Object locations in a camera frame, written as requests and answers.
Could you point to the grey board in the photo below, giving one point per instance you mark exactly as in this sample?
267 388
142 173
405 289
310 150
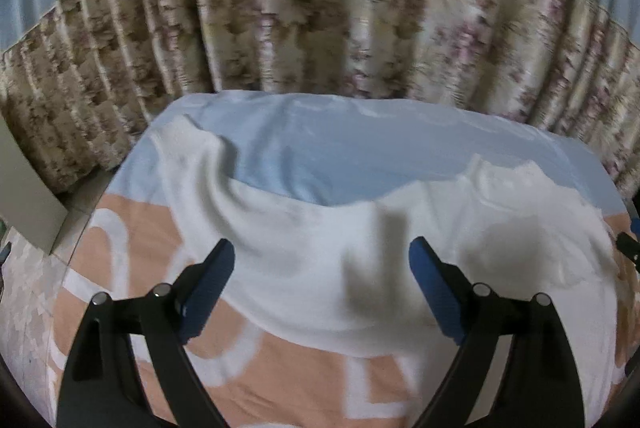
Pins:
25 188

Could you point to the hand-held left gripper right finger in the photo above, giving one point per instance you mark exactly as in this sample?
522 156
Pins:
435 288

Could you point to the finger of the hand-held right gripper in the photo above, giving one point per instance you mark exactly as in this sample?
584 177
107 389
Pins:
629 244

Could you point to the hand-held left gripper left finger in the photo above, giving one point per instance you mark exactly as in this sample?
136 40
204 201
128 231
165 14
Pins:
207 293

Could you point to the floral curtain with blue top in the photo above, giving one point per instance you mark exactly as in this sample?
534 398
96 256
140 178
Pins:
300 8

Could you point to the orange white blue printed blanket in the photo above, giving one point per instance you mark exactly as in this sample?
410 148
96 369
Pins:
310 143

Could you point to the white small garment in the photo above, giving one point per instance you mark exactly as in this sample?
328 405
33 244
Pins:
300 258

